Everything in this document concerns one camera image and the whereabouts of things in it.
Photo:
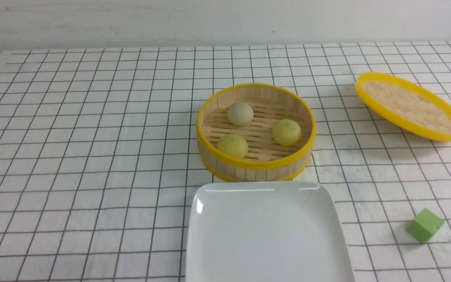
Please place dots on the green foam cube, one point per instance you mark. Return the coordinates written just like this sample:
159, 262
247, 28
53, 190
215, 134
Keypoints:
424, 226

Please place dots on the yellow rimmed bamboo steamer lid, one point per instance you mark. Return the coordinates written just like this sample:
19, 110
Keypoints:
405, 104

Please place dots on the yellow steamed bun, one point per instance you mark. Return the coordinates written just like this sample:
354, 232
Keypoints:
233, 145
286, 132

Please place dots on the yellow rimmed bamboo steamer basket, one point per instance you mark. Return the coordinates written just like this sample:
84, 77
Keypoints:
266, 160

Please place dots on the white square ceramic plate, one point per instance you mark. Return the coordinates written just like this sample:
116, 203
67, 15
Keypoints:
283, 231

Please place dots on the yellow steamed bun front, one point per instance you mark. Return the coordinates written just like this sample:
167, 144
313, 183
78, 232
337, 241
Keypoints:
233, 145

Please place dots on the pale white steamed bun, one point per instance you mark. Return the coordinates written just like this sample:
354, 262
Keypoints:
240, 114

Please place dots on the checkered white tablecloth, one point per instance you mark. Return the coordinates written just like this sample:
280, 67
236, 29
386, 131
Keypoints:
99, 160

